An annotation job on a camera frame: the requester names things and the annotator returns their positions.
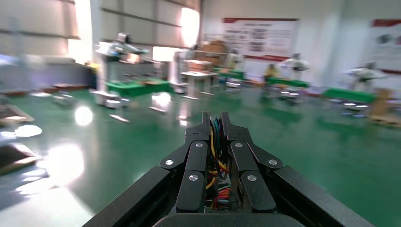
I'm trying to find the stacked cardboard boxes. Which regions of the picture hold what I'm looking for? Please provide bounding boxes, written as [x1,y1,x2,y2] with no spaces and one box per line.
[200,40,228,54]

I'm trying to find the small white table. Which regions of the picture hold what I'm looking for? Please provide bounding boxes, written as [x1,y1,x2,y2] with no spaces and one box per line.
[181,71,218,101]

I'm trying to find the white red wall notice board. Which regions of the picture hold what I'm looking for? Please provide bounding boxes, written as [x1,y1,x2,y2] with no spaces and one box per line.
[221,17,299,62]
[369,18,401,75]

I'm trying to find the white robot with grey head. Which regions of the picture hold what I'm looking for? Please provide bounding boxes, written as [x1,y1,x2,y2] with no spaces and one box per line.
[93,32,150,109]

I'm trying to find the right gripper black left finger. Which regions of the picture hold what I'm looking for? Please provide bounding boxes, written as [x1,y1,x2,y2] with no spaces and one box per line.
[159,112,211,214]

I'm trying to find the wooden pallet stand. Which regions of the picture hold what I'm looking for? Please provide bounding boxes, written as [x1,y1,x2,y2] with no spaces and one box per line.
[368,88,401,128]

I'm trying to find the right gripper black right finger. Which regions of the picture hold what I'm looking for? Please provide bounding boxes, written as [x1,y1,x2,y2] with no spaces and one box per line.
[220,112,284,214]

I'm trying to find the green covered table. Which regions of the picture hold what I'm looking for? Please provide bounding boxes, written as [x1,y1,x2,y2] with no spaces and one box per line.
[323,88,377,105]
[106,79,175,98]
[267,77,310,88]

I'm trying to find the multicoloured wire bundle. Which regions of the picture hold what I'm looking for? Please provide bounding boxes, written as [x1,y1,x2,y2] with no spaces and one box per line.
[205,116,233,210]

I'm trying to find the person in yellow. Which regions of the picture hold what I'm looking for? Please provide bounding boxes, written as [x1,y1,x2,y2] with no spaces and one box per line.
[264,64,280,79]

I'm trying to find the white humanoid robot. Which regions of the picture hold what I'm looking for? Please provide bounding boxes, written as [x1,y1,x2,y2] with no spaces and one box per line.
[278,52,311,81]
[343,61,388,92]

